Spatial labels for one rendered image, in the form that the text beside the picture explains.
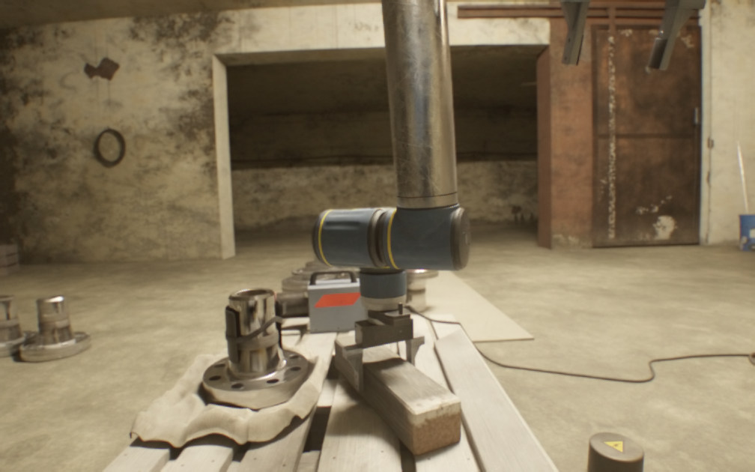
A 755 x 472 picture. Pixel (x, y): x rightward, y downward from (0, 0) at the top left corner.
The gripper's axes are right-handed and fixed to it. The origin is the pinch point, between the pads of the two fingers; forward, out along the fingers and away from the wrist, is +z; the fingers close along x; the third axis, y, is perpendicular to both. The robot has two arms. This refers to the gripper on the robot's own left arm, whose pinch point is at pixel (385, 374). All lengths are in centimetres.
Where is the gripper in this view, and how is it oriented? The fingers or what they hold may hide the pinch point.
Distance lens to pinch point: 96.4
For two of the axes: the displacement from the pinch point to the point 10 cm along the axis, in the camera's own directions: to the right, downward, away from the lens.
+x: -9.1, 0.6, -4.2
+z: 0.3, 10.0, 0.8
